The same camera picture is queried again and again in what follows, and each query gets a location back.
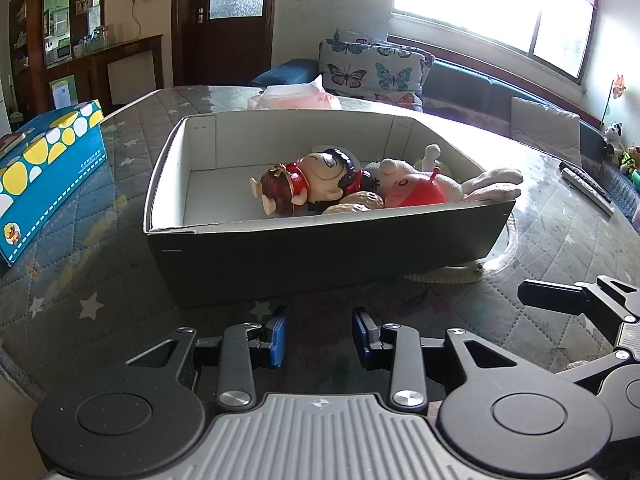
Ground orange bumpy animal toy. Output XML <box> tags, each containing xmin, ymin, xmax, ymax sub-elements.
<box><xmin>323</xmin><ymin>191</ymin><xmax>384</xmax><ymax>214</ymax></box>

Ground red round pig toy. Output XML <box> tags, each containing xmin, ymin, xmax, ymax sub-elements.
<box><xmin>384</xmin><ymin>169</ymin><xmax>446</xmax><ymax>208</ymax></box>

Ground red dressed doll figure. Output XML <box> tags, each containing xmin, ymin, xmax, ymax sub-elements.
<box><xmin>250</xmin><ymin>148</ymin><xmax>378</xmax><ymax>217</ymax></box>

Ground white plush rabbit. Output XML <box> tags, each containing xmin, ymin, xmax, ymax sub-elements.
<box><xmin>364</xmin><ymin>142</ymin><xmax>525</xmax><ymax>206</ymax></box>

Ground grey cardboard box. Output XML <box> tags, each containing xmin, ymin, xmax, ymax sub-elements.
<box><xmin>143</xmin><ymin>110</ymin><xmax>513</xmax><ymax>307</ymax></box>

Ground grey remote control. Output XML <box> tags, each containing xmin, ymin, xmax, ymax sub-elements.
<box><xmin>560</xmin><ymin>162</ymin><xmax>615</xmax><ymax>217</ymax></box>

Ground pile of plush toys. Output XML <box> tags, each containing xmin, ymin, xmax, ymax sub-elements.
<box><xmin>604</xmin><ymin>122</ymin><xmax>640</xmax><ymax>188</ymax></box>

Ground white cushion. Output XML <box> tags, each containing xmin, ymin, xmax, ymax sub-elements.
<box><xmin>510</xmin><ymin>96</ymin><xmax>582</xmax><ymax>166</ymax></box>

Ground pink white plastic bag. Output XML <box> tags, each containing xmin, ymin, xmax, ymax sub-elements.
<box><xmin>247</xmin><ymin>75</ymin><xmax>342</xmax><ymax>110</ymax></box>

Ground blue sofa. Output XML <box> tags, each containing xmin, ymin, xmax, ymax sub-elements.
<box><xmin>249</xmin><ymin>56</ymin><xmax>640</xmax><ymax>233</ymax></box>

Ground blue yellow dotted box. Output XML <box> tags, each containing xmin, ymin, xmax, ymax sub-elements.
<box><xmin>0</xmin><ymin>100</ymin><xmax>106</xmax><ymax>266</ymax></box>

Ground butterfly print pillow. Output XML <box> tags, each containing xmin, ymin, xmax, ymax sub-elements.
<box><xmin>319</xmin><ymin>29</ymin><xmax>435</xmax><ymax>112</ymax></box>

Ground orange pinwheel toy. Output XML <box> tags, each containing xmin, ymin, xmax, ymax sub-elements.
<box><xmin>600</xmin><ymin>74</ymin><xmax>626</xmax><ymax>126</ymax></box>

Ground dark wooden door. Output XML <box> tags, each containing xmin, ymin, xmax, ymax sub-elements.
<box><xmin>171</xmin><ymin>0</ymin><xmax>276</xmax><ymax>86</ymax></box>

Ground dark wooden cabinet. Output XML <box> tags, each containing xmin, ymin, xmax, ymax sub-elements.
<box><xmin>1</xmin><ymin>0</ymin><xmax>174</xmax><ymax>119</ymax></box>

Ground window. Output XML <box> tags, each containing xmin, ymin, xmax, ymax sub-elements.
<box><xmin>394</xmin><ymin>0</ymin><xmax>598</xmax><ymax>82</ymax></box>

